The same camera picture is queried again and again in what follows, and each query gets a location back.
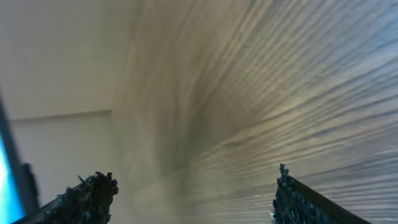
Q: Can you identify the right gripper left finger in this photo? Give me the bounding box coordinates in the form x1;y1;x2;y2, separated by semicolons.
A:
12;171;119;224

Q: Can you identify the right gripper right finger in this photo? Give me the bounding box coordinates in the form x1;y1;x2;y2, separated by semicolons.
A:
272;164;370;224

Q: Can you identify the Samsung Galaxy smartphone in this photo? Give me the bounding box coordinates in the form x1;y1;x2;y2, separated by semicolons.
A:
1;105;40;224

